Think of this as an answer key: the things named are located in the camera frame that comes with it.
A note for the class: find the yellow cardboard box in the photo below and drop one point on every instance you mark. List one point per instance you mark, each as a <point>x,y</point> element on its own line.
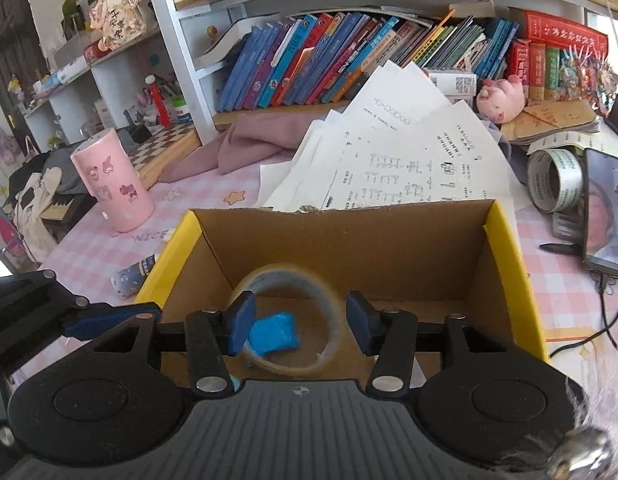
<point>430,259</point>

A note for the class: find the pink pig plush toy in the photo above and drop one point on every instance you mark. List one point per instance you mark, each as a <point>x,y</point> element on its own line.
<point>501,100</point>

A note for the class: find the pen holder with pens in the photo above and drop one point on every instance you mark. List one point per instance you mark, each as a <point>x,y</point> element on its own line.
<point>159,103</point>

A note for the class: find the grey clothing pile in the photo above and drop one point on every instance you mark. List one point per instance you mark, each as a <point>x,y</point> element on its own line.
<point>70,184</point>

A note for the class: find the clear tape roll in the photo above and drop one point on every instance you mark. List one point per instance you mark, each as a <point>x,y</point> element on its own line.
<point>554,179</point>

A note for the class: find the beige tote bag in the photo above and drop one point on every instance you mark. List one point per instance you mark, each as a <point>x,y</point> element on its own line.
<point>32,201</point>

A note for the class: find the navy white glue bottle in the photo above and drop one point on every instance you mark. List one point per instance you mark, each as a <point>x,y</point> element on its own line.
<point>128,282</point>

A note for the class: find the row of leaning books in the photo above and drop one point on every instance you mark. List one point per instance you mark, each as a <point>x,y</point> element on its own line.
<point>326,57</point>

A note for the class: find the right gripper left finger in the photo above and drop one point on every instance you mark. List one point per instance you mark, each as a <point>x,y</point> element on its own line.
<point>211,335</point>

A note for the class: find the pink cartoon humidifier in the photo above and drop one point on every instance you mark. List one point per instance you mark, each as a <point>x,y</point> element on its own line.
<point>109,176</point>

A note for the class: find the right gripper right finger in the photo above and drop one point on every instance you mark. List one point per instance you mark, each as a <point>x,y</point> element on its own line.
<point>390,336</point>

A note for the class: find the blue object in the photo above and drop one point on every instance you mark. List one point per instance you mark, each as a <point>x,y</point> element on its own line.
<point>275,333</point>

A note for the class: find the pink folded cloth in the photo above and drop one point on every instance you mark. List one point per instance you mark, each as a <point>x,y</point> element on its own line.
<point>250,139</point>

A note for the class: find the wooden chess board box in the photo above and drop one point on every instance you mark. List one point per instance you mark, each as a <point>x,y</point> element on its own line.
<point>164,147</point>

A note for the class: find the pink cat figurine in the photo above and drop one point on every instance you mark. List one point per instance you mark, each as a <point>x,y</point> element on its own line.
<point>118,21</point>

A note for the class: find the yellow packing tape roll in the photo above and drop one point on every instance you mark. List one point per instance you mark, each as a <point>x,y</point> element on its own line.
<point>289,278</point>

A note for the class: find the red dictionary books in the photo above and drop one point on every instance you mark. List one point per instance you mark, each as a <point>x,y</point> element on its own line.
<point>565,60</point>

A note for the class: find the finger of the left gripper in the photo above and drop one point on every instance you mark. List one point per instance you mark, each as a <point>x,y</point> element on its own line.
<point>92,321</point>

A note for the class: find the white paper sheets pile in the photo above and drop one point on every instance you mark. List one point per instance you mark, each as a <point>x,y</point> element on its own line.
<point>400,141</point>

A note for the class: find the black smartphone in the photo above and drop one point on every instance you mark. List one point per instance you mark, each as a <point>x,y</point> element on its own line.
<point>600,250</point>

